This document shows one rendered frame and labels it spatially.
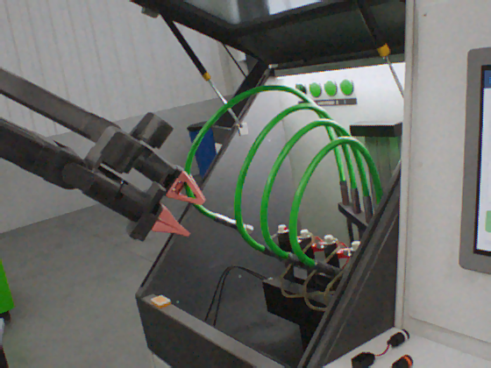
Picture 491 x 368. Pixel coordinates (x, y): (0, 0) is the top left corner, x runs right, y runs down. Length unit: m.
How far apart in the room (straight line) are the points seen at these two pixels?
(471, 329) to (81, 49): 7.22
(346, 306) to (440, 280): 0.16
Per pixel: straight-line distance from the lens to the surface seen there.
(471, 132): 0.97
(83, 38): 7.92
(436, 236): 1.02
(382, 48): 1.08
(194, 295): 1.62
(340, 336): 1.03
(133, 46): 8.16
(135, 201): 1.02
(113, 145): 1.01
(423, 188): 1.03
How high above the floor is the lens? 1.49
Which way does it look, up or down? 12 degrees down
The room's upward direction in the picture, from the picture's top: 11 degrees counter-clockwise
